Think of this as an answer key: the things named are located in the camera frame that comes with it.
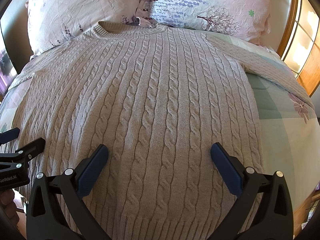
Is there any pink floral right pillow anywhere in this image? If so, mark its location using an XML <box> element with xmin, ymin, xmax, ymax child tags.
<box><xmin>136</xmin><ymin>0</ymin><xmax>271</xmax><ymax>45</ymax></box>

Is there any pastel patchwork bed sheet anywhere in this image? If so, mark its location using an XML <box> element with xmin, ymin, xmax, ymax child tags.
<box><xmin>0</xmin><ymin>30</ymin><xmax>320</xmax><ymax>212</ymax></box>

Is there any pink floral left pillow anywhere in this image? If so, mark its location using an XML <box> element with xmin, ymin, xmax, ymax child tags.
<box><xmin>25</xmin><ymin>0</ymin><xmax>140</xmax><ymax>55</ymax></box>

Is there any beige cable-knit sweater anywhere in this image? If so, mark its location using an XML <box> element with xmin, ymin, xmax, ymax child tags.
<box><xmin>8</xmin><ymin>21</ymin><xmax>315</xmax><ymax>240</ymax></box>

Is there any pink floral pillow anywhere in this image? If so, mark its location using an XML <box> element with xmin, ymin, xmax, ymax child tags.
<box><xmin>25</xmin><ymin>0</ymin><xmax>140</xmax><ymax>55</ymax></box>
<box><xmin>136</xmin><ymin>0</ymin><xmax>271</xmax><ymax>45</ymax></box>

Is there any person's left hand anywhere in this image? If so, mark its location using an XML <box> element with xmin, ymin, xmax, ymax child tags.
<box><xmin>0</xmin><ymin>189</ymin><xmax>20</xmax><ymax>227</ymax></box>

